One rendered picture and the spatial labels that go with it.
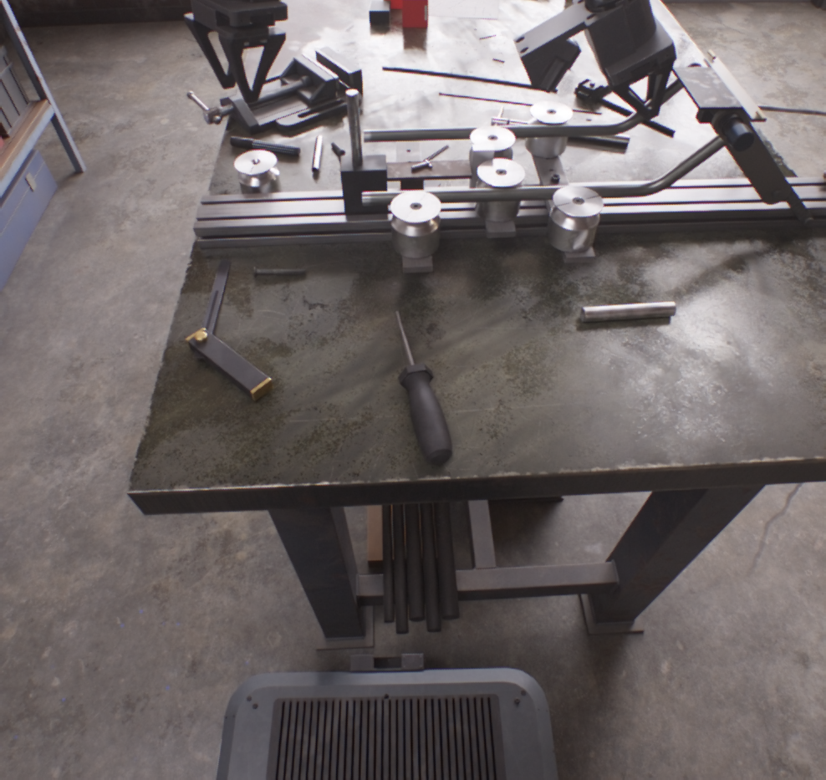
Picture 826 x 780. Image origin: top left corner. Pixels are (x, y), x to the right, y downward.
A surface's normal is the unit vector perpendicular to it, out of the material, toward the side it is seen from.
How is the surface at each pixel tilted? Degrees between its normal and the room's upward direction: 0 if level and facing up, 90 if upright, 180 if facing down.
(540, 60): 90
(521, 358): 0
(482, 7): 0
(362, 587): 0
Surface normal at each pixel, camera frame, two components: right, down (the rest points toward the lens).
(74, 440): 0.00, -0.62
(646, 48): -0.50, -0.52
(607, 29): 0.05, 0.78
